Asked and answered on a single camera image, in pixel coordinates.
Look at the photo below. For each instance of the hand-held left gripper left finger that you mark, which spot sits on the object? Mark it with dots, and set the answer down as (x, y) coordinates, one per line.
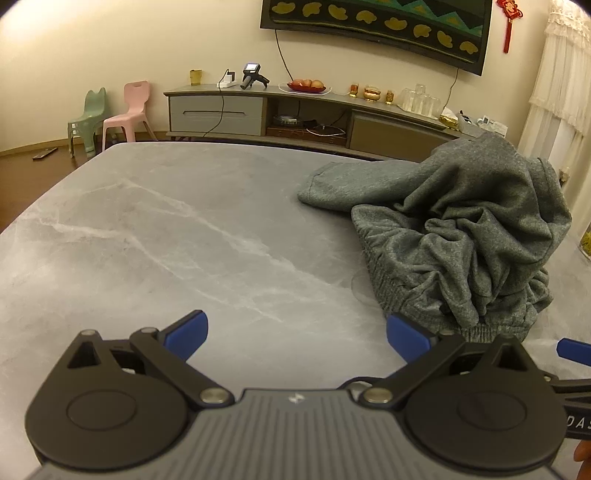
(194, 330)

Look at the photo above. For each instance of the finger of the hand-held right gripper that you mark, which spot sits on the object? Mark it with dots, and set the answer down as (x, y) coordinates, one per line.
(575, 351)

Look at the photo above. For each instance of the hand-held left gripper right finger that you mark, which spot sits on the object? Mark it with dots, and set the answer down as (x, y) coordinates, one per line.
(406, 334)

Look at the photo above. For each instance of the grey sweatpants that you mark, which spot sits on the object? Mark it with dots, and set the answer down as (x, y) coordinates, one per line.
(461, 230)

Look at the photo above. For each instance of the person's right hand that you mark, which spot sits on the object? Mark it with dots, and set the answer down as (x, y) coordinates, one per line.
(584, 452)

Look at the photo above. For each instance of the clear jar with yellow filling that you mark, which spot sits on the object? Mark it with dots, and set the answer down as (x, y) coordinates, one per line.
(586, 247)

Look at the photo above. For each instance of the gold tissue box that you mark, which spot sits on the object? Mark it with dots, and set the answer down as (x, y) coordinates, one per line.
(450, 121)

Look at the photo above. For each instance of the grey TV cabinet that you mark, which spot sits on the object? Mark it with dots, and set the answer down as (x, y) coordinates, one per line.
(217, 110)

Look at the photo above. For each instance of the white desk phone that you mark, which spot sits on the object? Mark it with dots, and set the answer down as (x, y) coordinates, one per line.
(491, 124)

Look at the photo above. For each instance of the dark remote control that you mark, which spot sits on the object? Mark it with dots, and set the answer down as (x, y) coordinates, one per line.
(45, 154)

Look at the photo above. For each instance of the green plastic child chair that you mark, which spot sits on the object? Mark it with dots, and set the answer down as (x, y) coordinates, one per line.
(90, 122)

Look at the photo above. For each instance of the cluster of clear glass cups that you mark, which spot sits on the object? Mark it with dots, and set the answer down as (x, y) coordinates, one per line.
(418, 101)

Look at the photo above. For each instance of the pink plastic child chair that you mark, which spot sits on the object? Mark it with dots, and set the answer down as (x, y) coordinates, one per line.
(134, 99)

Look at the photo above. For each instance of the gold ornament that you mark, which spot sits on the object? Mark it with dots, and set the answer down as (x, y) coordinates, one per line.
(372, 93)

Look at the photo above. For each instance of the white power strip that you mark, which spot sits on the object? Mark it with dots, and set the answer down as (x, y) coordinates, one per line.
(226, 83)

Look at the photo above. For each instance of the yellow cup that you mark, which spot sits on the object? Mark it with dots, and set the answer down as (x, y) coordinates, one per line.
(195, 77)

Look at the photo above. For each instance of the spare black hand-held gripper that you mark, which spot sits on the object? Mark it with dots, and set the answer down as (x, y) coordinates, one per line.
(251, 74)

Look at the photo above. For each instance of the red plate of fruit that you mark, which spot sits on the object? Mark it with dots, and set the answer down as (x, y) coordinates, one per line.
(306, 86)

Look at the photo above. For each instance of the white lace curtain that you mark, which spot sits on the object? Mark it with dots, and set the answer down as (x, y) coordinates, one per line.
(558, 69)

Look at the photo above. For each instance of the red Chinese knot ornament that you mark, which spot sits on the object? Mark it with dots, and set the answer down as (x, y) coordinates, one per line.
(509, 9)

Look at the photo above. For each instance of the wall television with patterned cover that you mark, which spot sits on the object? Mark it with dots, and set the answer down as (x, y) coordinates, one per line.
(369, 18)

